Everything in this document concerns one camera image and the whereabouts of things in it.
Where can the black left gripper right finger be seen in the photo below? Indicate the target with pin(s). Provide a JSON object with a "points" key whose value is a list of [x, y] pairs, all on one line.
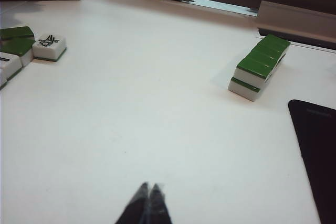
{"points": [[158, 208]]}

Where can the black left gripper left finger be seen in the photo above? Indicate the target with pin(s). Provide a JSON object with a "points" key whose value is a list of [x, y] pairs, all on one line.
{"points": [[136, 208]]}

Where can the green-backed white mahjong tile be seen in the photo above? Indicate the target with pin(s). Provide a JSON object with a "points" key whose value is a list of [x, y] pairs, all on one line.
{"points": [[273, 47], [15, 45], [261, 60], [278, 41], [242, 90], [253, 68], [267, 53], [15, 32]]}

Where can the mahjong tile with bird print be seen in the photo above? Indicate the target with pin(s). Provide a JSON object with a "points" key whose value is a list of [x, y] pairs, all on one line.
{"points": [[48, 44]]}

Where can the white mahjong tile black print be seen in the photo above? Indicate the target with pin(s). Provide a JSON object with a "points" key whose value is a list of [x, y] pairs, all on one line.
{"points": [[10, 68]]}

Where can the black rectangular table mat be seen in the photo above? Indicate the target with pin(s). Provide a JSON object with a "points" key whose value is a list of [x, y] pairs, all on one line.
{"points": [[320, 155]]}

